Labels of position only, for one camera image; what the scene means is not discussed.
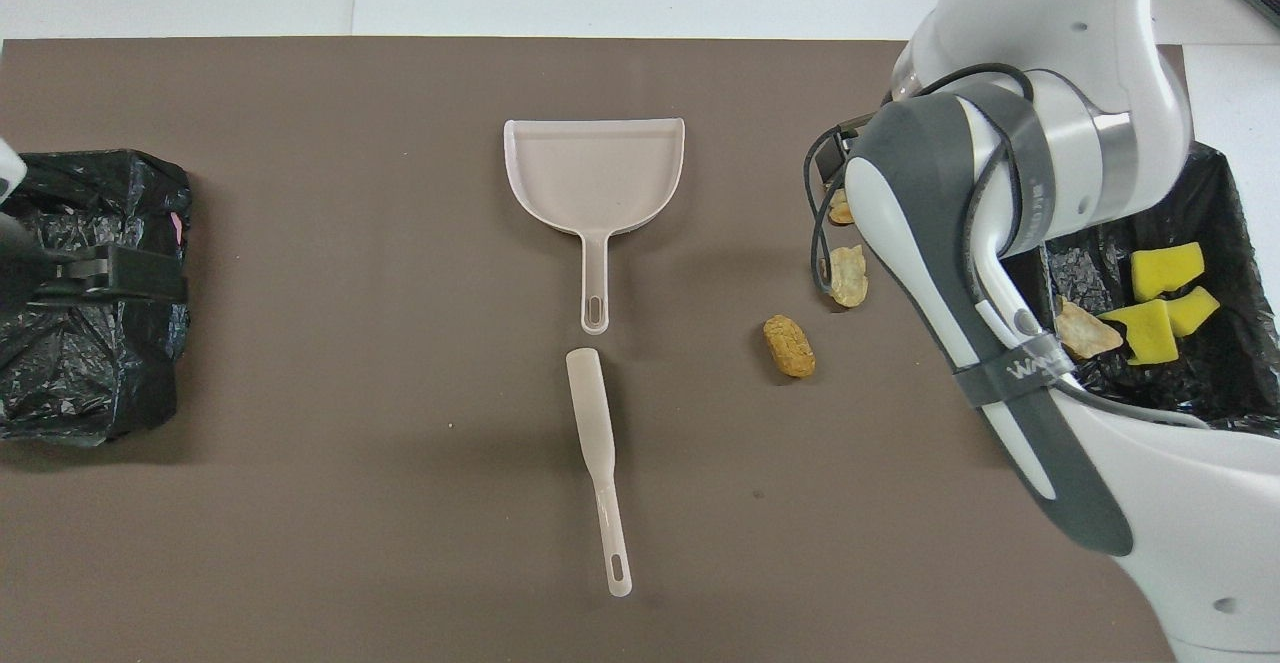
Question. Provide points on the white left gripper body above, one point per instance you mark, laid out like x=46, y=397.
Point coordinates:
x=10, y=173

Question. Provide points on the tan croissant end piece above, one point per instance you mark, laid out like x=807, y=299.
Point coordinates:
x=842, y=211

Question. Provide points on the pale bread piece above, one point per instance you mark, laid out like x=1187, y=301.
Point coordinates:
x=848, y=278

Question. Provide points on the brown oval bread loaf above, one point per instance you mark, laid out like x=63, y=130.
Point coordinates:
x=789, y=346

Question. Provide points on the beige plastic dustpan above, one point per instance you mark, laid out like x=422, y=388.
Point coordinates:
x=595, y=173

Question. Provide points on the orange striped bread piece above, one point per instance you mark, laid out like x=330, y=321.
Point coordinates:
x=1090, y=333

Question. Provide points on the beige hand brush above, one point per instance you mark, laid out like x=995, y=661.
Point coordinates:
x=590, y=403

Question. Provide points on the green and yellow sponge piece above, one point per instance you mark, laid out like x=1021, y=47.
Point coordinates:
x=1150, y=335

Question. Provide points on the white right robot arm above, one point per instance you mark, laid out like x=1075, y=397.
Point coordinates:
x=1100, y=143

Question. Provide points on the black bag lined bin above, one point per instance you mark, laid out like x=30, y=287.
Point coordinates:
x=1240, y=243
x=80, y=383

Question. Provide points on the brown table mat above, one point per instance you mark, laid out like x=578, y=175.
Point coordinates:
x=400, y=93

